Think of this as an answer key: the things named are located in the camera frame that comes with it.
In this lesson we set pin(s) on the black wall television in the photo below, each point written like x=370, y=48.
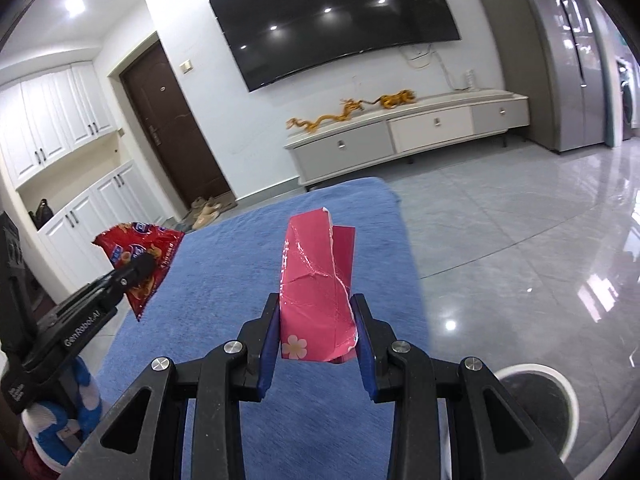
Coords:
x=325, y=20

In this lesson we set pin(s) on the white floor cupboard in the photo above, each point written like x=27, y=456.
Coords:
x=95, y=220

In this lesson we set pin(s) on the blue white plush toy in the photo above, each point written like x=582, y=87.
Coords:
x=50, y=440

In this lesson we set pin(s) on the brown door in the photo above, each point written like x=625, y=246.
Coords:
x=170, y=125

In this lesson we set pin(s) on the white television cabinet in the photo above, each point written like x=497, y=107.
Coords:
x=435, y=125

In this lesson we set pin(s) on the white round bin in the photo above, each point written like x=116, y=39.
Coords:
x=542, y=410

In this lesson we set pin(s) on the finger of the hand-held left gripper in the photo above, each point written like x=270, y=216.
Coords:
x=135, y=271

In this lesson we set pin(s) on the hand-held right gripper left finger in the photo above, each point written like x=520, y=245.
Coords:
x=267, y=345

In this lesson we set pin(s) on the black bag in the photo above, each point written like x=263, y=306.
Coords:
x=42, y=212

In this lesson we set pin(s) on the white washing machine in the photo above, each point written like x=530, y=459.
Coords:
x=629, y=95

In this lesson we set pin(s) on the red flower-print carton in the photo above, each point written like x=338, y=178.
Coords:
x=310, y=285

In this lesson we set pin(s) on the beige slipper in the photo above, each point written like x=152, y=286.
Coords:
x=206, y=220
x=205, y=203

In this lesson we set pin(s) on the grey refrigerator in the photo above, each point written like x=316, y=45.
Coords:
x=565, y=60

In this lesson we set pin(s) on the wall switch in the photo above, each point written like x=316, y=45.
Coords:
x=186, y=66

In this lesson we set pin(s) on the white wall cupboard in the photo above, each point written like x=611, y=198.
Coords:
x=50, y=115

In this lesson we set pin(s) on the red snack bag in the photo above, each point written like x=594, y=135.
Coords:
x=150, y=245

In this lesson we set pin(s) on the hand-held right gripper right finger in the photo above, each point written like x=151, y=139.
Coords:
x=365, y=350

